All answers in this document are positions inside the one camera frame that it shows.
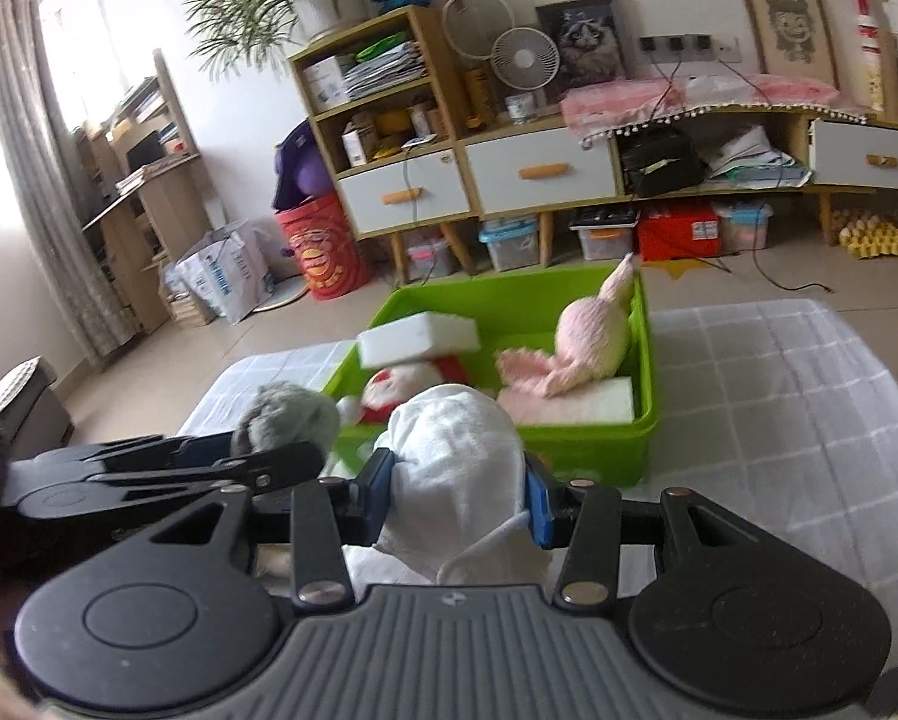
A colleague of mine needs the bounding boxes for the grey plush toy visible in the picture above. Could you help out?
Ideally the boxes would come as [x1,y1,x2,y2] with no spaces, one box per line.
[231,382,341,458]

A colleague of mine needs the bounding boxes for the white paper bag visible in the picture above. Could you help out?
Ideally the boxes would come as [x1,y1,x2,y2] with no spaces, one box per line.
[165,221,276,325]

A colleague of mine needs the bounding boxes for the black cable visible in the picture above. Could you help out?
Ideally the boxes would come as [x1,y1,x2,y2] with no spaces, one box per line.
[400,139,450,230]

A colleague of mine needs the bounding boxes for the black bag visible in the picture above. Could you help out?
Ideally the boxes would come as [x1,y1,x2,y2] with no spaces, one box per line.
[618,126,707,197]

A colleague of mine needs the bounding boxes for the purple plush toy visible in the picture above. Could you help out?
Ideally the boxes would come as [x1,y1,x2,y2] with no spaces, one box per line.
[273,120,337,211]

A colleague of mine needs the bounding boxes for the grey curtain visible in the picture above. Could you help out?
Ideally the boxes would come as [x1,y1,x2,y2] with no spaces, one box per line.
[0,0,139,372]

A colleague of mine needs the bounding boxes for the wooden tv stand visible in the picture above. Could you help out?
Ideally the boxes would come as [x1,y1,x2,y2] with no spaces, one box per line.
[455,101,898,271]

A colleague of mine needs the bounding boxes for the clear box with blue lid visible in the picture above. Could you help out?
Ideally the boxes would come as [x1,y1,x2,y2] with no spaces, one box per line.
[479,216,541,272]

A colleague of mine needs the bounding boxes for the pink rabbit plush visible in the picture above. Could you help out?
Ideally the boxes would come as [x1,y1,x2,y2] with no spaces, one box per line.
[494,251,637,400]

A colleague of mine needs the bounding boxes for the white drawer with orange handle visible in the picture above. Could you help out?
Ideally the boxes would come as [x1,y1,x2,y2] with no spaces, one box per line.
[464,131,619,217]
[807,118,898,192]
[336,152,471,235]

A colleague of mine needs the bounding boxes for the clear box with black lid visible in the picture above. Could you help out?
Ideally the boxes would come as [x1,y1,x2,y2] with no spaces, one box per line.
[571,208,641,263]

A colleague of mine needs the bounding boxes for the grey checkered blanket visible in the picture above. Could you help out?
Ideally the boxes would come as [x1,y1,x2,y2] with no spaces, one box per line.
[175,298,898,691]

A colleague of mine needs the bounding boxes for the clear box with pink lid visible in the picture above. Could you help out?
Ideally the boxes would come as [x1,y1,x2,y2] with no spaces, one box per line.
[406,236,457,282]

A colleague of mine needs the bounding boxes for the white sponge block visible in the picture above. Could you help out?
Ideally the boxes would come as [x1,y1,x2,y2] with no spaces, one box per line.
[357,313,481,370]

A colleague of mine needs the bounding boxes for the pink sponge block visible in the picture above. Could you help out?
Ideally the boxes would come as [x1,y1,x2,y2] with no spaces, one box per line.
[498,377,636,427]

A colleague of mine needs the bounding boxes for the large white fan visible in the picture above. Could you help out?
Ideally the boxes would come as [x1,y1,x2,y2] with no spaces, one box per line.
[441,0,516,61]

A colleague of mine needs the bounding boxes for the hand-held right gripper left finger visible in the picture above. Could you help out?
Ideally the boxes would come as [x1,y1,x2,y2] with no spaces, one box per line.
[152,450,397,608]

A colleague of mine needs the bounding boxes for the clear storage box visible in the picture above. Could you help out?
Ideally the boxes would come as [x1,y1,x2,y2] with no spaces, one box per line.
[719,206,774,252]

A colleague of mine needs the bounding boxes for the pink tasselled cloth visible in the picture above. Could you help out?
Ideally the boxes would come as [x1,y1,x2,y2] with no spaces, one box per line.
[560,73,878,149]

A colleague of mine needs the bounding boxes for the red printed bucket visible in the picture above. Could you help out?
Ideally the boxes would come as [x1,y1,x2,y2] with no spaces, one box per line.
[274,191,373,302]

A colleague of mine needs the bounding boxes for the pile of white papers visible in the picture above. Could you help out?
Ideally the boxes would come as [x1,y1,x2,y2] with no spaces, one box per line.
[700,124,814,188]

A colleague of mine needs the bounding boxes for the grey stool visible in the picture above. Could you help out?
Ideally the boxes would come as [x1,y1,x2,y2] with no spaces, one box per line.
[0,356,75,462]

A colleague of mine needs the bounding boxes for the small white desk fan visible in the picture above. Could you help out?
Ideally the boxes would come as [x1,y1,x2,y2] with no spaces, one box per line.
[490,28,562,125]

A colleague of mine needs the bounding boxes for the santa plush with red hat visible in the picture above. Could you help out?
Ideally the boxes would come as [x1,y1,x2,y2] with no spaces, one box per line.
[336,356,472,425]

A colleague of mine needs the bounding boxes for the framed cartoon picture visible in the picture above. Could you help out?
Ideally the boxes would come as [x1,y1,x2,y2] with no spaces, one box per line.
[735,0,840,91]

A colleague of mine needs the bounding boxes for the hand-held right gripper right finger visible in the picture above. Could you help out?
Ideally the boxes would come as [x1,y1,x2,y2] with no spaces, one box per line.
[524,461,750,608]

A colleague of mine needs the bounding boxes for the wooden shelf cabinet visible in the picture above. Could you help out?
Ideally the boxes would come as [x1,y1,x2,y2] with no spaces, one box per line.
[288,6,476,278]

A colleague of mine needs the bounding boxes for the cat picture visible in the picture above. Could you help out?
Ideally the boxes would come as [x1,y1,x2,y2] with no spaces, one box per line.
[535,0,634,87]

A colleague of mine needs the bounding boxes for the white round floor base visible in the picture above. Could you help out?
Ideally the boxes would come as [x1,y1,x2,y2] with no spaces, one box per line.
[254,277,315,316]

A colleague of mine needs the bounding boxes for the wall power outlets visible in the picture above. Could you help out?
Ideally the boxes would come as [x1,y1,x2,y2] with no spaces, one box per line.
[639,34,741,65]

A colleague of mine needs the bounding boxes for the green plastic bin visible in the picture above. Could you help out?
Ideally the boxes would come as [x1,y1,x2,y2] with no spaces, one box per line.
[321,266,661,487]

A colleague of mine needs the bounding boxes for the red cardboard box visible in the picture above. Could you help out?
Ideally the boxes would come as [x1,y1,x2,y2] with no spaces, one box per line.
[636,206,722,262]

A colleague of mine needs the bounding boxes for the yellow egg tray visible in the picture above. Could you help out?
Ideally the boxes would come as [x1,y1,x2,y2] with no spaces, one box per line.
[839,206,898,260]

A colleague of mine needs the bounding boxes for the white carton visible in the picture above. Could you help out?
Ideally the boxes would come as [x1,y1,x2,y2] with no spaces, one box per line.
[342,120,379,166]

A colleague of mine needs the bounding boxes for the stack of papers on shelf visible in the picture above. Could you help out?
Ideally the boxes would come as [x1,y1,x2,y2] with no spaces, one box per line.
[344,34,427,102]

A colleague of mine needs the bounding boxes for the red hanging decoration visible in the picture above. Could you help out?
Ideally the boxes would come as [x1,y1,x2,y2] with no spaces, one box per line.
[843,0,885,113]

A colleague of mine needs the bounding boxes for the white cloth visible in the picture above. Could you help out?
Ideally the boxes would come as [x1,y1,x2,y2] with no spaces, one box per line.
[344,384,551,586]

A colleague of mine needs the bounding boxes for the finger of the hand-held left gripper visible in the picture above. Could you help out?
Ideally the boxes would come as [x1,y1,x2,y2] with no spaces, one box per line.
[89,444,328,512]
[81,433,236,475]

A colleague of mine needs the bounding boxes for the wooden desk with shelves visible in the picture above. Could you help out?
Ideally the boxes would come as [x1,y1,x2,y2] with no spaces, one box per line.
[74,49,214,335]

